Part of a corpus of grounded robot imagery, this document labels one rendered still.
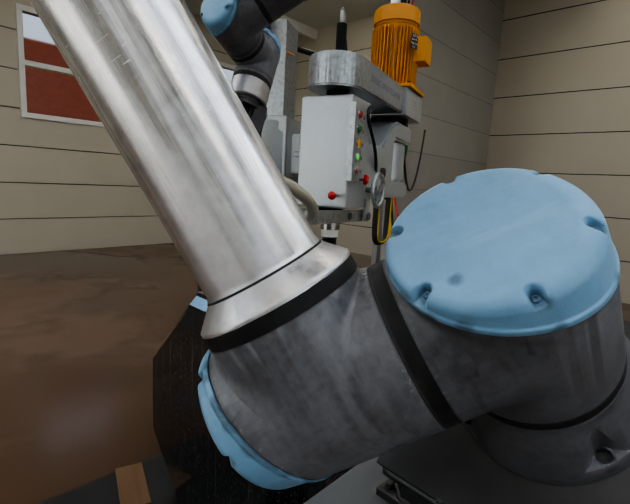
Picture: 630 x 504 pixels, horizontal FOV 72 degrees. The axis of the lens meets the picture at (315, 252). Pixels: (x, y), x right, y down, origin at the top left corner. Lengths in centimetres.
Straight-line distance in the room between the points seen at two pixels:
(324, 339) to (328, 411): 5
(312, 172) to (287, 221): 136
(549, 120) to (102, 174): 646
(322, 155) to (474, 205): 137
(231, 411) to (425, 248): 20
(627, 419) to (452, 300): 24
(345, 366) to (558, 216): 18
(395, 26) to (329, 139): 90
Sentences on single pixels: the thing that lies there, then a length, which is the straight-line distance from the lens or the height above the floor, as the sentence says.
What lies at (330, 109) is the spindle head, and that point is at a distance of 170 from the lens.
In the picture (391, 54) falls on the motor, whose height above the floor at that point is 186.
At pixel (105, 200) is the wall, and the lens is 766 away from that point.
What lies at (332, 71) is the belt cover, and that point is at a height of 162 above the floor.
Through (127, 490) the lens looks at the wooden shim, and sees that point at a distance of 200.
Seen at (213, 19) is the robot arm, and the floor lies 152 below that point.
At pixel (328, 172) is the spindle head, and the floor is 126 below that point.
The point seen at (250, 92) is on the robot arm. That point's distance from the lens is 101.
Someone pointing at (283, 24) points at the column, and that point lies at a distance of 256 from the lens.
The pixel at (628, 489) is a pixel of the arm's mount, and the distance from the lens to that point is 52.
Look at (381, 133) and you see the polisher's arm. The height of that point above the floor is 146.
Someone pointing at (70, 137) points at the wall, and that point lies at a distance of 749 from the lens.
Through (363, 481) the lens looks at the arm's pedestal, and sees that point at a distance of 62.
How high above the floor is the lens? 122
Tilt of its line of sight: 9 degrees down
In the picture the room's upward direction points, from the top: 3 degrees clockwise
